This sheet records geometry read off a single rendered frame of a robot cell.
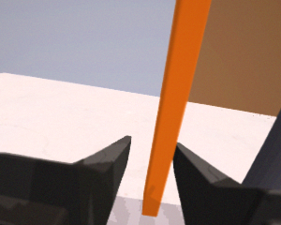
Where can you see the orange handle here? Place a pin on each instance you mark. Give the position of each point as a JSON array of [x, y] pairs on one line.
[[188, 24]]

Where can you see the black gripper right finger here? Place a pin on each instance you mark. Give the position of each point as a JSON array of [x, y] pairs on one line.
[[210, 197]]

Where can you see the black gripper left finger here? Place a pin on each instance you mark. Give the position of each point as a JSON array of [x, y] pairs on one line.
[[86, 188]]

